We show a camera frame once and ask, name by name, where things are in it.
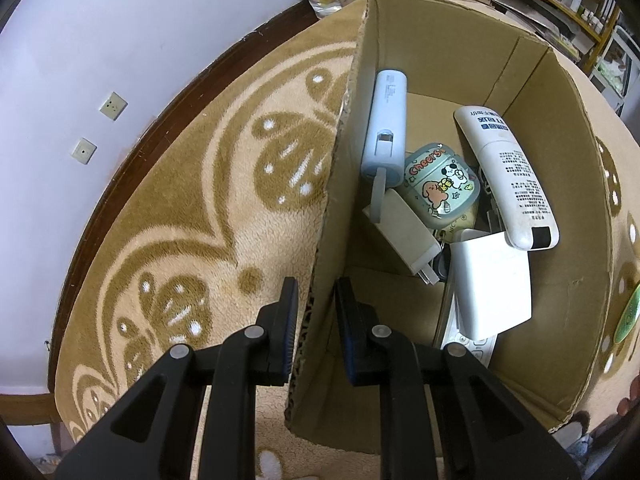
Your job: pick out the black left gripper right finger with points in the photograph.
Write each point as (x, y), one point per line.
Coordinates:
(442, 413)

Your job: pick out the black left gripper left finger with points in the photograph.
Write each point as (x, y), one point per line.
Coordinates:
(193, 410)

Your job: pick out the white package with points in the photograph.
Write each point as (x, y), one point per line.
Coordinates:
(448, 330)

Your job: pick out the white rectangular box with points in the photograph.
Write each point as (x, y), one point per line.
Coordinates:
(491, 284)

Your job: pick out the white tube with blue text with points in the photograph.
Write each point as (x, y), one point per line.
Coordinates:
(523, 207)

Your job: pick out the white power adapter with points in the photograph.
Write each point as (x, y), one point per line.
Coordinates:
(407, 236)

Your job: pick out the green cartoon earbuds case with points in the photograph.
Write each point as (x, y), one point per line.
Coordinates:
(438, 185)

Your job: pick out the light blue cylindrical device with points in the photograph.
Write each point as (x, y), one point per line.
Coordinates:
(383, 157)

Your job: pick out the round green white fan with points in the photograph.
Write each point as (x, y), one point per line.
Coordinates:
(629, 317)

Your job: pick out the brown beige patterned rug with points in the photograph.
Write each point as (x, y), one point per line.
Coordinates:
(234, 206)

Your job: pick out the yellow wooden shelf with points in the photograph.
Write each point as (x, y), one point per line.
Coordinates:
(596, 18)

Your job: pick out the beige wall outlet lower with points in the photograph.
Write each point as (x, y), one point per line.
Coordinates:
(83, 151)

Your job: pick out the beige wall outlet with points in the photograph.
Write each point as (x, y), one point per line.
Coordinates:
(113, 106)
(83, 151)

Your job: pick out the beige wall outlet upper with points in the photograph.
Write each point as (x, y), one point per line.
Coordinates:
(113, 106)

